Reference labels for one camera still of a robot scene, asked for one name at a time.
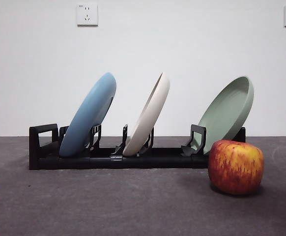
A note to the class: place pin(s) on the blue round plate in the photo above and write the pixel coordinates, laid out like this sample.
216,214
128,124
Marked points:
89,115

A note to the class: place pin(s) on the beige round plate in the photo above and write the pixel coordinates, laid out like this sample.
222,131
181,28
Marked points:
150,118

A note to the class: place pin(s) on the red yellow apple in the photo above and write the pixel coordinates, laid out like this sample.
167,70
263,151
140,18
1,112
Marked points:
236,167

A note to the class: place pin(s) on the green round plate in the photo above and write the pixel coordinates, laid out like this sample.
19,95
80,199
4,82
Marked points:
226,113

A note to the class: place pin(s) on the black plate rack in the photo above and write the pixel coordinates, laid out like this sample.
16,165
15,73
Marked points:
133,163

